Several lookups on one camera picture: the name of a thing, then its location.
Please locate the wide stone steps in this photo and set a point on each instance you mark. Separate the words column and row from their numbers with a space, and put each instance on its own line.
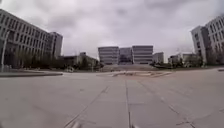
column 128, row 67

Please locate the wide building with striped storeys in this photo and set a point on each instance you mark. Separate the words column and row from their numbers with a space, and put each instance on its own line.
column 141, row 54

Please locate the grey paved plaza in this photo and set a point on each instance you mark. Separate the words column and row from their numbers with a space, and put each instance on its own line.
column 110, row 96

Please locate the low building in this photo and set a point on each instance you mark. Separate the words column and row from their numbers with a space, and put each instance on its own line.
column 76, row 60
column 185, row 59

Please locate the small pale building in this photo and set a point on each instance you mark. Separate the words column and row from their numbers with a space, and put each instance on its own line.
column 158, row 57

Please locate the long grey multi-storey building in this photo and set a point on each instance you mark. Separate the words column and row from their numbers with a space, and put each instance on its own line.
column 23, row 40

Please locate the tall grey building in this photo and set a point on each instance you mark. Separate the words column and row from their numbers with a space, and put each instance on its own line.
column 213, row 40

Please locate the pale lamp pole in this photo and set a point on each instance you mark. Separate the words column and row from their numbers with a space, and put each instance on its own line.
column 3, row 53

